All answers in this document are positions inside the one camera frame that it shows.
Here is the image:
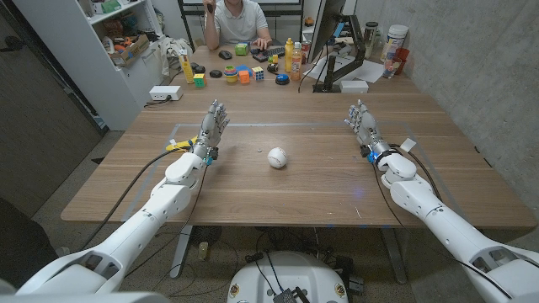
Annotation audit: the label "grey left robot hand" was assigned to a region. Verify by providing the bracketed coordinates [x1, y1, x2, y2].
[191, 99, 231, 160]

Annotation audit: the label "yellow box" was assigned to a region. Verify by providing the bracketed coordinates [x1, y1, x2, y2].
[178, 49, 195, 85]

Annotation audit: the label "white power strip box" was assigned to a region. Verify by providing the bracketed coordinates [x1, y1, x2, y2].
[148, 85, 184, 102]

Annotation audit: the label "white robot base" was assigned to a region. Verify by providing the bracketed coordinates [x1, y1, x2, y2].
[227, 251, 350, 303]

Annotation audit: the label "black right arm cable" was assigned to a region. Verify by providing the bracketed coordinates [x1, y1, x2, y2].
[370, 143, 515, 300]

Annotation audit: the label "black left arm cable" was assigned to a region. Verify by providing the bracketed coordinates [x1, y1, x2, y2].
[77, 147, 195, 253]

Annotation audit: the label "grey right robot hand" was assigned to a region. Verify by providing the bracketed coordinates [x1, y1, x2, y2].
[344, 99, 392, 164]

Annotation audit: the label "red cup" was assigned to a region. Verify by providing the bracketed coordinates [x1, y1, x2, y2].
[393, 46, 411, 76]

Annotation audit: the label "black computer monitor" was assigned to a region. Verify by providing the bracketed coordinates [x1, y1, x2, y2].
[308, 0, 348, 63]

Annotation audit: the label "black keyboard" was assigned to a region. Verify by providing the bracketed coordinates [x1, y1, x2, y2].
[250, 45, 286, 63]

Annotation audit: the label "orange drink bottle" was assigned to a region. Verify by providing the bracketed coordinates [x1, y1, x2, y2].
[290, 41, 303, 82]

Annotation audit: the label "white lidded canister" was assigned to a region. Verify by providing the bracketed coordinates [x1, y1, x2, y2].
[380, 24, 410, 63]

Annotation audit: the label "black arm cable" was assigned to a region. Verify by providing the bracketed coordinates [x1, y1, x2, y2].
[370, 143, 515, 300]
[77, 147, 195, 253]

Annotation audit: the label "white flat box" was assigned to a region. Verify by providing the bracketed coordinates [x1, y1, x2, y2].
[339, 80, 370, 94]

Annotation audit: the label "white paper sheets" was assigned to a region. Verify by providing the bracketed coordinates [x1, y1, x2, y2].
[303, 53, 385, 84]

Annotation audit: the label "person in white shirt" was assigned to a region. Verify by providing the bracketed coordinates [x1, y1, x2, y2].
[202, 0, 274, 51]

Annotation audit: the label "white shelf cabinet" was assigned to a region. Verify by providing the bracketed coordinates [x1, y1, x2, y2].
[12, 0, 169, 131]

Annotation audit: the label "white baseball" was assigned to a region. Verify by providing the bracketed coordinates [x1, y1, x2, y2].
[267, 146, 289, 170]

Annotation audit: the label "cardboard box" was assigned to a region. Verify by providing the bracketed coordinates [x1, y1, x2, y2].
[108, 34, 151, 68]

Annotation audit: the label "yellow squeeze bottle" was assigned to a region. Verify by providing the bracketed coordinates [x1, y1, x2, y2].
[284, 37, 295, 73]

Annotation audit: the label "dark tumbler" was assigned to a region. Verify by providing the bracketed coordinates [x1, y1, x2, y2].
[363, 21, 380, 60]

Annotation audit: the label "clear glass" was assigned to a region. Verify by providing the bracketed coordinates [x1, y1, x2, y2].
[382, 56, 398, 80]

